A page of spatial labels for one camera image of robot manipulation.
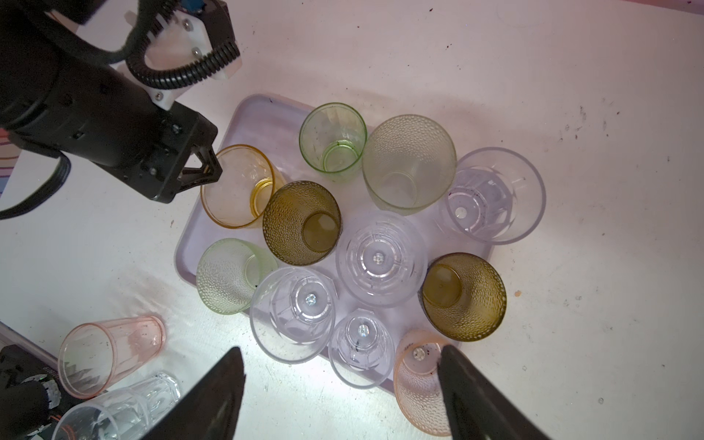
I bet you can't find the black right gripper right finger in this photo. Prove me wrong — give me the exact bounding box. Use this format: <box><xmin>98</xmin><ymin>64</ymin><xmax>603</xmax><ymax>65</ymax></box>
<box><xmin>438</xmin><ymin>345</ymin><xmax>547</xmax><ymax>439</ymax></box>

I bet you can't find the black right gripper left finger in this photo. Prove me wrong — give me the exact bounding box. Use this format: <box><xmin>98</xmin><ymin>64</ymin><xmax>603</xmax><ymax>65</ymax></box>
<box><xmin>144</xmin><ymin>346</ymin><xmax>246</xmax><ymax>439</ymax></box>

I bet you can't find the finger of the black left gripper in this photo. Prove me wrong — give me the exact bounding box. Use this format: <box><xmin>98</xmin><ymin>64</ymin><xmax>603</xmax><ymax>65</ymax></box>
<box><xmin>178</xmin><ymin>146</ymin><xmax>223</xmax><ymax>190</ymax></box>

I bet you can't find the small clear glass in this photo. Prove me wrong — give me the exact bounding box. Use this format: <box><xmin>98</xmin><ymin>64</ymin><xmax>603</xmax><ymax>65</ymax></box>
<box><xmin>328</xmin><ymin>308</ymin><xmax>395</xmax><ymax>390</ymax></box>

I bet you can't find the lavender rectangular plastic tray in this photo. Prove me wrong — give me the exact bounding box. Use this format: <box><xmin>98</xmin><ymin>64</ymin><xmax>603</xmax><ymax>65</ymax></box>
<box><xmin>174</xmin><ymin>92</ymin><xmax>494</xmax><ymax>396</ymax></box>

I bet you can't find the amber brown glass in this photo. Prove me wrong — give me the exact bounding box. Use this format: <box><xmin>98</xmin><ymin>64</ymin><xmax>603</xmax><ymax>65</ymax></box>
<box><xmin>419</xmin><ymin>252</ymin><xmax>507</xmax><ymax>342</ymax></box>

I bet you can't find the large pale green glass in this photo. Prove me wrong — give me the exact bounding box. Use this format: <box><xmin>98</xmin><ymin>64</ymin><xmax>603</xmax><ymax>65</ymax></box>
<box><xmin>362</xmin><ymin>114</ymin><xmax>458</xmax><ymax>216</ymax></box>

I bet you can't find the bright green glass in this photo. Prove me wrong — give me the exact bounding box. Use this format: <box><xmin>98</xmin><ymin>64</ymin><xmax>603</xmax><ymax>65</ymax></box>
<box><xmin>298</xmin><ymin>102</ymin><xmax>369</xmax><ymax>182</ymax></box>

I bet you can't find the pink glass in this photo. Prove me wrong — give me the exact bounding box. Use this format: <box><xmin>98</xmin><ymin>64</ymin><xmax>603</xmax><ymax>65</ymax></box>
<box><xmin>393</xmin><ymin>329</ymin><xmax>451</xmax><ymax>436</ymax></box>
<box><xmin>58</xmin><ymin>315</ymin><xmax>167</xmax><ymax>400</ymax></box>

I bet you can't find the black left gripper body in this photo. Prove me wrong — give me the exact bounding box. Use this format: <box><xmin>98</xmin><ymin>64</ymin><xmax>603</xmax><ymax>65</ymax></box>
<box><xmin>1</xmin><ymin>32</ymin><xmax>217</xmax><ymax>204</ymax></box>

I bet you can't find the yellow glass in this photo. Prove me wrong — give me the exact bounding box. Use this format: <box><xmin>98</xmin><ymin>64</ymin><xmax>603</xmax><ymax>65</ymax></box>
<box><xmin>201</xmin><ymin>144</ymin><xmax>286</xmax><ymax>229</ymax></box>

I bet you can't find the olive dark glass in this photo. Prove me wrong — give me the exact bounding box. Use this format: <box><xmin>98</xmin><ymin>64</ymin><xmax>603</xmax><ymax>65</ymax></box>
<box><xmin>262</xmin><ymin>181</ymin><xmax>343</xmax><ymax>266</ymax></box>

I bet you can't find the pale green small glass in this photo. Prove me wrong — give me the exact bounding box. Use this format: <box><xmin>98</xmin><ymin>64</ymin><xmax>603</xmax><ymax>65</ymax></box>
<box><xmin>196</xmin><ymin>238</ymin><xmax>279</xmax><ymax>315</ymax></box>

